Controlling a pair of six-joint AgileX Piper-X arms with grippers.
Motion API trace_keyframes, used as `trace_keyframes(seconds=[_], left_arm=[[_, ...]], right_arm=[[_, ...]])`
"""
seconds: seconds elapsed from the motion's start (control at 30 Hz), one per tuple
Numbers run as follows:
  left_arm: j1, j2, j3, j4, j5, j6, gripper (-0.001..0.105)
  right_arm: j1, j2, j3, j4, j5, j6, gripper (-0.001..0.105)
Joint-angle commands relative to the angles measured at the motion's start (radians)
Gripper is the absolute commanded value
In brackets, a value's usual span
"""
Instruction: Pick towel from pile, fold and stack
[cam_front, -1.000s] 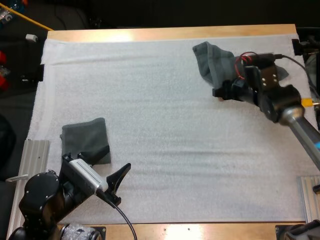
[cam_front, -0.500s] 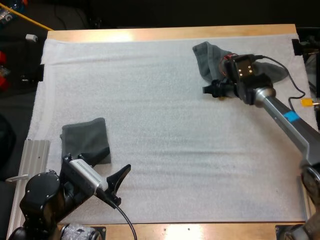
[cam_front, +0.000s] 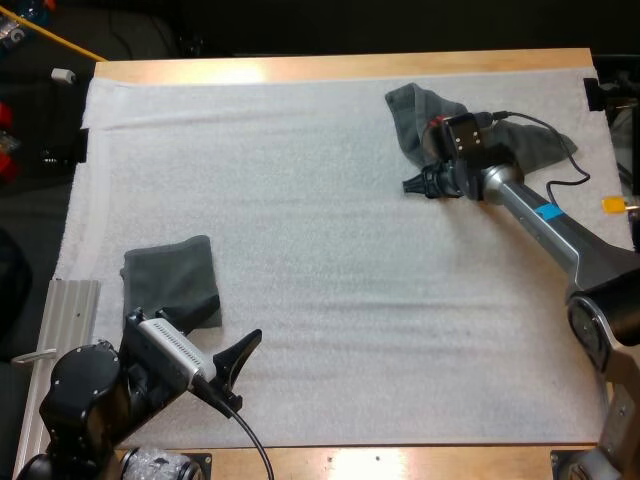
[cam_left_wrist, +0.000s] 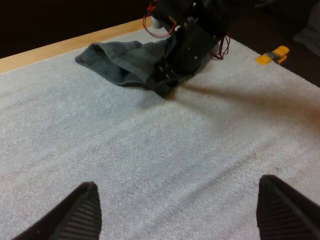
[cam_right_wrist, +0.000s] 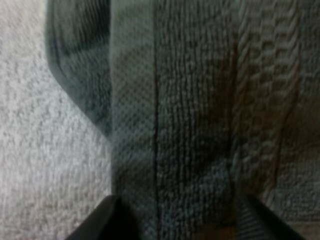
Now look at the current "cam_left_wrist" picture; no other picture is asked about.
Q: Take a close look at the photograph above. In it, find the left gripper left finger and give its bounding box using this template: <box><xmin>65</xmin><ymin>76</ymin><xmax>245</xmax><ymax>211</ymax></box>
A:
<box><xmin>11</xmin><ymin>181</ymin><xmax>103</xmax><ymax>240</ymax></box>

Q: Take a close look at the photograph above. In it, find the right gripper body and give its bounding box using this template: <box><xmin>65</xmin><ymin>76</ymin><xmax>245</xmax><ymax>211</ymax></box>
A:
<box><xmin>152</xmin><ymin>16</ymin><xmax>222</xmax><ymax>82</ymax></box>

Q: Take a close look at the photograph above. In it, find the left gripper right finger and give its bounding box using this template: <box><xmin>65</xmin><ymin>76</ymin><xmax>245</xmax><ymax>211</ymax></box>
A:
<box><xmin>256</xmin><ymin>174</ymin><xmax>320</xmax><ymax>240</ymax></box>

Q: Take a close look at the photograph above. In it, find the grey-green towel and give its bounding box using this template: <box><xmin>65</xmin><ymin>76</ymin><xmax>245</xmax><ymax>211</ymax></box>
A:
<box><xmin>74</xmin><ymin>40</ymin><xmax>218</xmax><ymax>99</ymax></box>

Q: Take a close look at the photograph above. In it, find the orange clamp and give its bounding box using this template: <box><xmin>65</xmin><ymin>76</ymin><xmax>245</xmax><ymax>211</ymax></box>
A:
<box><xmin>255</xmin><ymin>45</ymin><xmax>290</xmax><ymax>66</ymax></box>

